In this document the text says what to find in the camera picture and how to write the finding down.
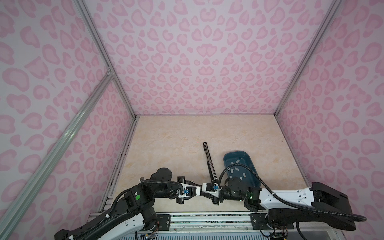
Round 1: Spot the teal plastic tray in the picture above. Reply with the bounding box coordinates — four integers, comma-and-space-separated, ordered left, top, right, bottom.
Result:
223, 151, 261, 188

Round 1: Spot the aluminium diagonal frame bar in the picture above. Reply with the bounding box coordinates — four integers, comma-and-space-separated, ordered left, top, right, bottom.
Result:
1, 73, 115, 240

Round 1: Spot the black stapler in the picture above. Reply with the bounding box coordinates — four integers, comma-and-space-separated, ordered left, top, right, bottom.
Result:
203, 142, 218, 183

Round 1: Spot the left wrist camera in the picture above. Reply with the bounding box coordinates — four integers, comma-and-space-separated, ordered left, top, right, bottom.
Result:
178, 186, 202, 199

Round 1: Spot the aluminium front rail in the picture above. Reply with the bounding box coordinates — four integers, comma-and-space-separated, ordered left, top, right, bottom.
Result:
86, 211, 343, 240

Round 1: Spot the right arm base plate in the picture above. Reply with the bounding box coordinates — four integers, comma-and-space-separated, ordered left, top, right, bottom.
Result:
250, 213, 272, 230

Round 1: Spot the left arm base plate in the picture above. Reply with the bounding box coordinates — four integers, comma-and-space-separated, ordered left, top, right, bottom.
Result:
150, 214, 171, 232

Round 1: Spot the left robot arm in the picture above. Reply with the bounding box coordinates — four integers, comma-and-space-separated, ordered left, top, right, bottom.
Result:
54, 168, 202, 240

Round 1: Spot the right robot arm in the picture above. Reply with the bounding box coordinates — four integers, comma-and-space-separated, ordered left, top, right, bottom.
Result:
200, 178, 356, 231

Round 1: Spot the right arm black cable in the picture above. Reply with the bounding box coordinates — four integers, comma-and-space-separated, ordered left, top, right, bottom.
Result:
218, 163, 367, 223

